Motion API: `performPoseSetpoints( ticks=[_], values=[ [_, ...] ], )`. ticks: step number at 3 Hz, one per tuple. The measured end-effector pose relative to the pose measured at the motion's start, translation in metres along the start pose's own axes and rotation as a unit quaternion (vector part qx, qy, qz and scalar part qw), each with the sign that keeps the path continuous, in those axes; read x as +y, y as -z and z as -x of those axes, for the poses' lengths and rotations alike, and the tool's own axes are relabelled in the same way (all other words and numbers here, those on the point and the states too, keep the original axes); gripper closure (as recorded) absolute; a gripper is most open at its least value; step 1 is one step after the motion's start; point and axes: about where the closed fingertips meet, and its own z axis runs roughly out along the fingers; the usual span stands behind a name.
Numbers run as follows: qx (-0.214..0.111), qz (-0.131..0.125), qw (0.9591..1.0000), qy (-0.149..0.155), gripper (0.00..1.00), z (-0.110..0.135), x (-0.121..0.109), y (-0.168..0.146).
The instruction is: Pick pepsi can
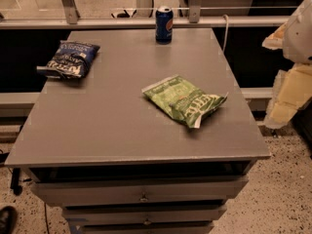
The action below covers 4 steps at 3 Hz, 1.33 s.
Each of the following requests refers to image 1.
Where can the blue pepsi can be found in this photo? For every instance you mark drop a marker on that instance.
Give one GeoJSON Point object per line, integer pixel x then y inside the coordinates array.
{"type": "Point", "coordinates": [164, 25]}

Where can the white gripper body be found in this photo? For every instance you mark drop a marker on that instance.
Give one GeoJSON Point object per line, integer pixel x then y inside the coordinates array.
{"type": "Point", "coordinates": [300, 36]}

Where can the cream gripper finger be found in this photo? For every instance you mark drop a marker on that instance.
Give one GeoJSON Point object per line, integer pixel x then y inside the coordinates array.
{"type": "Point", "coordinates": [291, 90]}
{"type": "Point", "coordinates": [275, 40]}

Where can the middle drawer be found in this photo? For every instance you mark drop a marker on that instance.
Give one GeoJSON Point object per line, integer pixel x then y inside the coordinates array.
{"type": "Point", "coordinates": [145, 214]}

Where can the top drawer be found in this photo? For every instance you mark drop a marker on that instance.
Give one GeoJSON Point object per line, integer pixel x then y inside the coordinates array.
{"type": "Point", "coordinates": [122, 192]}

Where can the black shoe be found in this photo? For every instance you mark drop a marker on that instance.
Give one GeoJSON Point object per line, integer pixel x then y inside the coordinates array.
{"type": "Point", "coordinates": [8, 220]}

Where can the green chip bag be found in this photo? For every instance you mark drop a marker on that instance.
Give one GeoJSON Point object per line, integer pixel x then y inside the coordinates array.
{"type": "Point", "coordinates": [183, 101]}

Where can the drawer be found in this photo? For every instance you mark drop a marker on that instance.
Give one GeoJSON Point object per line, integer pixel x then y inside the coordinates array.
{"type": "Point", "coordinates": [122, 192]}
{"type": "Point", "coordinates": [145, 214]}

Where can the grey drawer cabinet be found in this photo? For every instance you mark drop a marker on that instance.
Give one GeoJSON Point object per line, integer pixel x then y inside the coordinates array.
{"type": "Point", "coordinates": [102, 128]}

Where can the blue chip bag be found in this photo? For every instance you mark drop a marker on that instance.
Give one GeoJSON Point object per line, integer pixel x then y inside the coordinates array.
{"type": "Point", "coordinates": [72, 60]}

